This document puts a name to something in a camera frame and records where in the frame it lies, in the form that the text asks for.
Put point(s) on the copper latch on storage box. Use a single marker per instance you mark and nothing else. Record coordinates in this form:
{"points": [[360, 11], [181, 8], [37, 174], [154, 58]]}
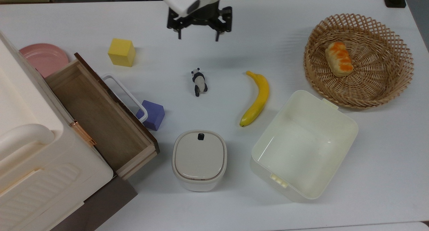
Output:
{"points": [[83, 133]]}

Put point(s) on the yellow toy banana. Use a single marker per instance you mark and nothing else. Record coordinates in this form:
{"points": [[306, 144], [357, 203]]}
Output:
{"points": [[259, 97]]}

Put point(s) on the woven wicker basket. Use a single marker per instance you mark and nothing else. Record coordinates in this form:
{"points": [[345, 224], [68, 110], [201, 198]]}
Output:
{"points": [[368, 87]]}

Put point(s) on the purple cube block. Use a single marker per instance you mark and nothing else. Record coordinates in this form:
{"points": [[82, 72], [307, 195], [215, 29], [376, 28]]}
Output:
{"points": [[154, 115]]}

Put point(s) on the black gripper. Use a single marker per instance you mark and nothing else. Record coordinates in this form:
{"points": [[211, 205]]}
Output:
{"points": [[206, 18]]}

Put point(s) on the pink plastic plate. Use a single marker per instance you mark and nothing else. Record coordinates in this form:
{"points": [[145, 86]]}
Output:
{"points": [[43, 58]]}

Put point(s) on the dark wood drawer cabinet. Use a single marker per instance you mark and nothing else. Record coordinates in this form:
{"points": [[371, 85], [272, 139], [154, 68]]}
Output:
{"points": [[100, 204]]}

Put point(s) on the cream plastic storage box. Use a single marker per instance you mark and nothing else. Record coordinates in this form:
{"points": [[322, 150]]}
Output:
{"points": [[33, 164]]}

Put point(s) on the beige lidded trash can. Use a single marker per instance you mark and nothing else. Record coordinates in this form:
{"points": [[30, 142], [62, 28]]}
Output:
{"points": [[199, 160]]}

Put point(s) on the toy bread with orange stripes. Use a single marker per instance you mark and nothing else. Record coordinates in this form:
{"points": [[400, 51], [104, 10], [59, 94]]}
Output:
{"points": [[339, 59]]}

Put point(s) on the cream open plastic bin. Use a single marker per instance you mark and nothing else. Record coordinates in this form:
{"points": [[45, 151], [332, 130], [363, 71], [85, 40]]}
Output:
{"points": [[301, 150]]}

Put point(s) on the yellow cube block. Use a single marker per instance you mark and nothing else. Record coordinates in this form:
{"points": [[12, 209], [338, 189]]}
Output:
{"points": [[121, 52]]}

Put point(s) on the small panda figurine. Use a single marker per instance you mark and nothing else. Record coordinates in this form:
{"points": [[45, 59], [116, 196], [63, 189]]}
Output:
{"points": [[199, 80]]}

